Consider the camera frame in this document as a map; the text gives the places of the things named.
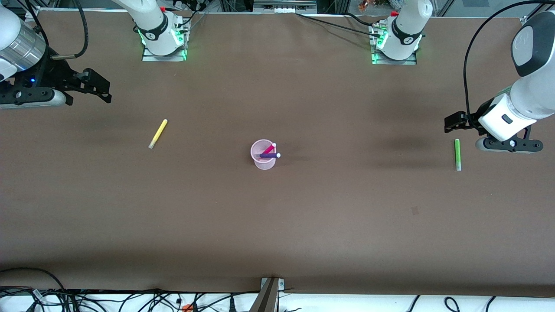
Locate pink cup pen holder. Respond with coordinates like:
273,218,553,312
250,139,278,171

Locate yellow pen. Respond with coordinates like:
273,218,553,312
148,119,168,150

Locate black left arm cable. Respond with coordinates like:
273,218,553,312
462,0,555,127

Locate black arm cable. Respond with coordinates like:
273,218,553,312
462,0,555,127
23,0,90,60

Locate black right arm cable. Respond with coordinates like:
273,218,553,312
23,0,90,60

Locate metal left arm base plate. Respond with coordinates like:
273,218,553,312
369,22,418,65

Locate black cable across table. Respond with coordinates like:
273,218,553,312
296,12,383,39

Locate black looped floor cables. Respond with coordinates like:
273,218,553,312
407,295,499,312

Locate black floor cable loop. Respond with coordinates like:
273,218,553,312
0,267,66,312

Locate tangled black floor cables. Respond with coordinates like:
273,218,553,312
26,288,261,312

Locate metal table edge bracket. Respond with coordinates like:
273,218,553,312
249,277,285,312

